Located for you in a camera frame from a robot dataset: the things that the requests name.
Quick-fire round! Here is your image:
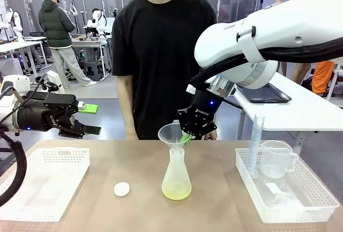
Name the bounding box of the grey metal workbench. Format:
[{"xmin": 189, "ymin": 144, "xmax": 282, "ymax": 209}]
[{"xmin": 71, "ymin": 35, "xmax": 113, "ymax": 81}]

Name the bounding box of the grey plastic step stool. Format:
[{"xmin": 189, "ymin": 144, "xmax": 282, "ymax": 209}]
[{"xmin": 83, "ymin": 60, "xmax": 102, "ymax": 81}]

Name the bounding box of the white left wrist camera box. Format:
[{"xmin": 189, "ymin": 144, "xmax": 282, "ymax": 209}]
[{"xmin": 46, "ymin": 71, "xmax": 66, "ymax": 95}]

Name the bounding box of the person in green puffer jacket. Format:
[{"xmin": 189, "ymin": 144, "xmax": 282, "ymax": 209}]
[{"xmin": 38, "ymin": 0, "xmax": 98, "ymax": 87}]

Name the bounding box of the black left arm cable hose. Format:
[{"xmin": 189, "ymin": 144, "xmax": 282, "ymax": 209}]
[{"xmin": 0, "ymin": 124, "xmax": 28, "ymax": 207}]

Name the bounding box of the clear plastic measuring beaker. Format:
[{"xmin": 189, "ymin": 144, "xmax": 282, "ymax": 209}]
[{"xmin": 259, "ymin": 140, "xmax": 300, "ymax": 179}]

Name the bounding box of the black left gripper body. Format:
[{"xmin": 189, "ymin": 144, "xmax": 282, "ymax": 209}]
[{"xmin": 16, "ymin": 98, "xmax": 77, "ymax": 133}]

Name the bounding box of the clear plastic graduated cylinder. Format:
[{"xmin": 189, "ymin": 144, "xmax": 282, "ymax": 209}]
[{"xmin": 248, "ymin": 114, "xmax": 266, "ymax": 179}]

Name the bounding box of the white background robot with straps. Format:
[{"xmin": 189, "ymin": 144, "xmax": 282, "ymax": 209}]
[{"xmin": 5, "ymin": 8, "xmax": 25, "ymax": 42}]

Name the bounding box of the mannequin in white jacket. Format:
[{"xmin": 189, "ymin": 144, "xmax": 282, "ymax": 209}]
[{"xmin": 312, "ymin": 60, "xmax": 336, "ymax": 95}]

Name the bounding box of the black flat tray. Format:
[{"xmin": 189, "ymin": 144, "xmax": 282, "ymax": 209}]
[{"xmin": 235, "ymin": 83, "xmax": 292, "ymax": 104}]

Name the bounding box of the person in black t-shirt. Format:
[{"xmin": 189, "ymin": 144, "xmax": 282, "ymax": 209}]
[{"xmin": 111, "ymin": 0, "xmax": 218, "ymax": 140}]

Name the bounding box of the white round flask lid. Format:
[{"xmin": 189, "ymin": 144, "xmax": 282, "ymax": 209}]
[{"xmin": 113, "ymin": 182, "xmax": 131, "ymax": 197}]

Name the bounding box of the long white desk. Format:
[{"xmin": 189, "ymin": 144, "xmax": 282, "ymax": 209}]
[{"xmin": 0, "ymin": 40, "xmax": 53, "ymax": 85}]

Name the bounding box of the person's right forearm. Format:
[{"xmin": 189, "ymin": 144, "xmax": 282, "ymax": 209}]
[{"xmin": 116, "ymin": 74, "xmax": 137, "ymax": 136}]

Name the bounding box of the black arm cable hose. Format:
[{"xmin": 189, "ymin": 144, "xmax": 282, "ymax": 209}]
[
  {"xmin": 189, "ymin": 38, "xmax": 343, "ymax": 85},
  {"xmin": 0, "ymin": 124, "xmax": 28, "ymax": 207}
]

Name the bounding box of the crumpled clear plastic film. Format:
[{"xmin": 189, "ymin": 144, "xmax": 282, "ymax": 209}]
[{"xmin": 267, "ymin": 189, "xmax": 306, "ymax": 208}]

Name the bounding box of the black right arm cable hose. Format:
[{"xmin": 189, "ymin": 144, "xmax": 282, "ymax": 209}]
[{"xmin": 189, "ymin": 38, "xmax": 343, "ymax": 85}]

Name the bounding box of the white perforated plastic basket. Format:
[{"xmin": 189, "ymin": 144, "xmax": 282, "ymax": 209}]
[
  {"xmin": 0, "ymin": 147, "xmax": 91, "ymax": 222},
  {"xmin": 235, "ymin": 147, "xmax": 340, "ymax": 224}
]

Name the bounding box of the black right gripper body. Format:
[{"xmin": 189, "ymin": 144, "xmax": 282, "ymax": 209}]
[{"xmin": 187, "ymin": 89, "xmax": 223, "ymax": 126}]

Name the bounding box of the clear plastic funnel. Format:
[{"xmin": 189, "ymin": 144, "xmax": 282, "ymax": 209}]
[{"xmin": 158, "ymin": 120, "xmax": 189, "ymax": 155}]

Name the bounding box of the small white paper slip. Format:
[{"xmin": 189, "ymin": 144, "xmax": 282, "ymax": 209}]
[{"xmin": 265, "ymin": 182, "xmax": 281, "ymax": 194}]

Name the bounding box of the translucent plastic conical flask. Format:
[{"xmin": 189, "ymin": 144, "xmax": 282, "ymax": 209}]
[{"xmin": 161, "ymin": 147, "xmax": 193, "ymax": 200}]

